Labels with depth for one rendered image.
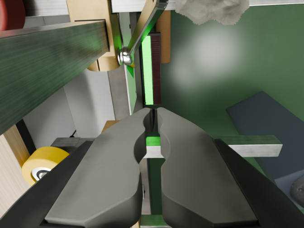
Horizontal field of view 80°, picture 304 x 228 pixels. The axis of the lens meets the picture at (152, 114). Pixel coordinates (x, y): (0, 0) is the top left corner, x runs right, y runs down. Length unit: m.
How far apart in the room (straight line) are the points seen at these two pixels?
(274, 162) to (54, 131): 0.84
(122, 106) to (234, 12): 0.32
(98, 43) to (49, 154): 0.21
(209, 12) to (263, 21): 1.01
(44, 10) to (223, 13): 0.22
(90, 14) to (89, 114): 0.40
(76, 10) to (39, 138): 0.33
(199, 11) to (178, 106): 1.04
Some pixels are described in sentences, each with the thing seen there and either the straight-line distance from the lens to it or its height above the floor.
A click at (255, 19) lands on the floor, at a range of 1.23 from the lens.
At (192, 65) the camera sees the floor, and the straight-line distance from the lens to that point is 1.17.
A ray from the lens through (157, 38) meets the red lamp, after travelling 0.42.
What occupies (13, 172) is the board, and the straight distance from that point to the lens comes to 0.40.
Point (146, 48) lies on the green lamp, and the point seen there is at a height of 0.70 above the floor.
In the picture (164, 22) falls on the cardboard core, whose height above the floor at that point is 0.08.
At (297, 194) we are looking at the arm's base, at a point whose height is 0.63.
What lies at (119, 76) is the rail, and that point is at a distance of 0.45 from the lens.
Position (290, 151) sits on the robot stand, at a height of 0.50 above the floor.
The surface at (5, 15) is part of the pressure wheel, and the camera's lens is 0.26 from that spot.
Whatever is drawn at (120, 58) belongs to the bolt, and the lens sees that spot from 0.27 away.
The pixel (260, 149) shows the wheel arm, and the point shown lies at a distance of 0.40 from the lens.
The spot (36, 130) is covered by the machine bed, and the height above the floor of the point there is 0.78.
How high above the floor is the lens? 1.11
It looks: 61 degrees down
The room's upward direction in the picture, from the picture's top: 176 degrees counter-clockwise
